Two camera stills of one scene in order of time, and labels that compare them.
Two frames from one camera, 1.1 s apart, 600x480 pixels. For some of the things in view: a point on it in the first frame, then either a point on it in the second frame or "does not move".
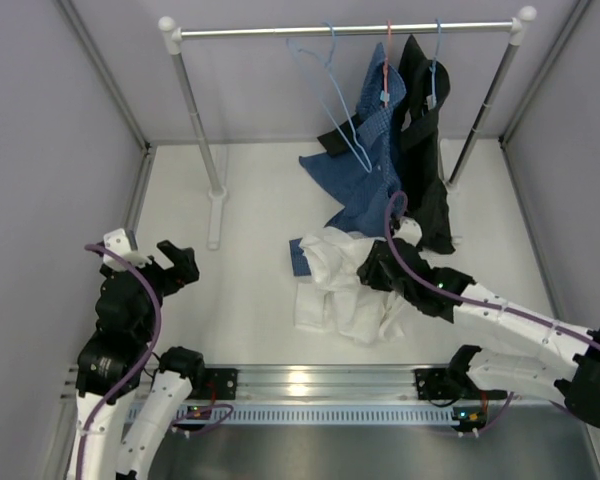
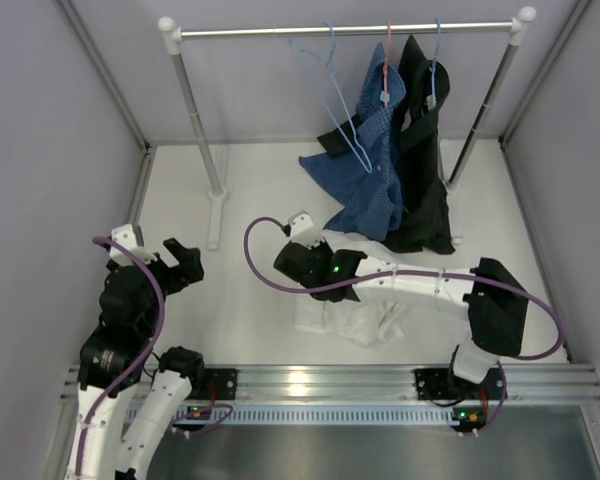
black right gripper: x=368 y=270 to x=324 y=247
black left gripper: x=182 y=272 does not move
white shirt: x=337 y=298 does not move
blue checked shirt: x=367 y=182 does not move
